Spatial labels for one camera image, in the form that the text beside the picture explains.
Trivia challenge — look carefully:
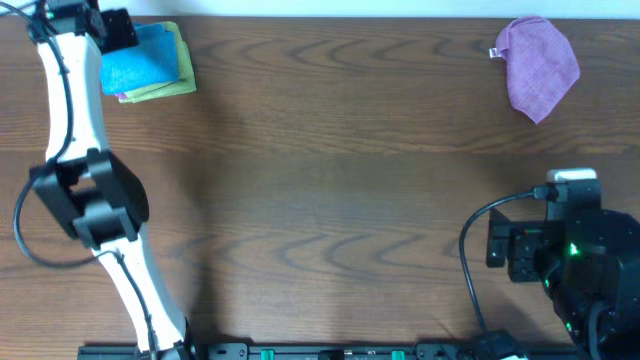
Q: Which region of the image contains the folded green cloth top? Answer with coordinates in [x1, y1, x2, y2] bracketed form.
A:
[163, 21, 195, 81]

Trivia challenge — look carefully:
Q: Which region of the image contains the blue microfiber cloth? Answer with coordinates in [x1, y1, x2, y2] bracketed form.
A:
[100, 23, 179, 95]

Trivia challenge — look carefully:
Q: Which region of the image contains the purple microfiber cloth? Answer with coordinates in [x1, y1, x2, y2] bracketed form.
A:
[489, 16, 580, 124]

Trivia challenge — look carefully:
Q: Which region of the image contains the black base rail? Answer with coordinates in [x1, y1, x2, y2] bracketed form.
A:
[76, 342, 581, 360]

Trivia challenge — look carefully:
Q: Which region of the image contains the folded green cloth bottom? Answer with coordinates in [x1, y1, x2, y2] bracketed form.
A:
[118, 76, 197, 103]

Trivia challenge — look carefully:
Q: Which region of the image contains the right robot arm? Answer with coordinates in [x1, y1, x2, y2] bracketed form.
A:
[486, 209, 639, 359]

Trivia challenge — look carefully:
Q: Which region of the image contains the left black cable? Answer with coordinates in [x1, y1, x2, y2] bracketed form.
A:
[0, 0, 159, 359]

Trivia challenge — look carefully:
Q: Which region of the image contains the folded green cloth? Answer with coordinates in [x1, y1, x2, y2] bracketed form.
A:
[118, 76, 197, 103]
[163, 21, 195, 81]

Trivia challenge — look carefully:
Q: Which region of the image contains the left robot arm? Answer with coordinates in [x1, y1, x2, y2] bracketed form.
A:
[25, 1, 199, 359]

